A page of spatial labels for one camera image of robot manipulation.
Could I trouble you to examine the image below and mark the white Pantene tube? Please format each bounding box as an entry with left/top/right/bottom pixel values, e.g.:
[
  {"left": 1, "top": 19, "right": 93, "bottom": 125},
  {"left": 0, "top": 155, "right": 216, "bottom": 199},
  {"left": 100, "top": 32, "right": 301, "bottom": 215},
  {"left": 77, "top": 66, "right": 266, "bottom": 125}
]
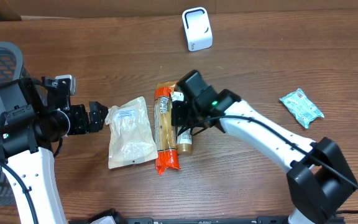
[{"left": 171, "top": 91, "right": 193, "bottom": 154}]

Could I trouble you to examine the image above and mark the beige plastic pouch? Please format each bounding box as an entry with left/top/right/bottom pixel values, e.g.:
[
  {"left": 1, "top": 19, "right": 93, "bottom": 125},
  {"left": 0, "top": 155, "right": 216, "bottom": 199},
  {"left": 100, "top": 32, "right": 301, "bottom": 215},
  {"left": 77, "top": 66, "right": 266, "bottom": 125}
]
[{"left": 105, "top": 96, "right": 158, "bottom": 169}]

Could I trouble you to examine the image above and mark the orange spaghetti packet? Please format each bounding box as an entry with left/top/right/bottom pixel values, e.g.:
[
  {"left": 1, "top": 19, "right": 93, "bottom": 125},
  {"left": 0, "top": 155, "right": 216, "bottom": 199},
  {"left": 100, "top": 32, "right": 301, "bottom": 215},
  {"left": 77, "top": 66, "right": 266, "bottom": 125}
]
[{"left": 154, "top": 82, "right": 180, "bottom": 175}]

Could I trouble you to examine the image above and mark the teal wet wipes packet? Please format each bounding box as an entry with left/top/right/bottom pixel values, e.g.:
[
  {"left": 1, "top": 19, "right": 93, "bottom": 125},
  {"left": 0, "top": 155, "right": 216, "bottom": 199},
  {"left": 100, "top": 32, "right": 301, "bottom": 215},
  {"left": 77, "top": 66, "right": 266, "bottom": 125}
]
[{"left": 280, "top": 88, "right": 324, "bottom": 129}]

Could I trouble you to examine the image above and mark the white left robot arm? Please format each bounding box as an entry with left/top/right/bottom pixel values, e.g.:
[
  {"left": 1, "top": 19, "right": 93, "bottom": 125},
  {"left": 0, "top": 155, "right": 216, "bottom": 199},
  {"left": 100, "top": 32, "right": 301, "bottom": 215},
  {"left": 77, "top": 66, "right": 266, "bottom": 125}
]
[{"left": 0, "top": 75, "right": 108, "bottom": 223}]

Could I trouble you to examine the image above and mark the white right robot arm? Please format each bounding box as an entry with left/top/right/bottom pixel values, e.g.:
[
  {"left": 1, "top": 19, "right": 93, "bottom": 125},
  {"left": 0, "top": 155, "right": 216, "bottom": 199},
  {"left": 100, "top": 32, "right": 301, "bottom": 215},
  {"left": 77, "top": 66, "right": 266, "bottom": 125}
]
[{"left": 173, "top": 88, "right": 358, "bottom": 223}]

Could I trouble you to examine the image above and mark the white barcode scanner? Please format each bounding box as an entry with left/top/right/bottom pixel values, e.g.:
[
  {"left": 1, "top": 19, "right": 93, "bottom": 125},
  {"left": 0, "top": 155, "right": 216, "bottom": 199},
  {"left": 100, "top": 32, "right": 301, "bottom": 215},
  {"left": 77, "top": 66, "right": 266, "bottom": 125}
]
[{"left": 181, "top": 7, "right": 213, "bottom": 52}]

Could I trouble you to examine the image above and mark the brown cardboard backdrop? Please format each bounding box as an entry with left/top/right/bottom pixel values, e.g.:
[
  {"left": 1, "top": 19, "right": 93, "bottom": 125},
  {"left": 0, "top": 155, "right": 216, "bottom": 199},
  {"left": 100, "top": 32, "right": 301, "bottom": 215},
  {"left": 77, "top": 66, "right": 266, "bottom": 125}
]
[{"left": 0, "top": 0, "right": 358, "bottom": 20}]

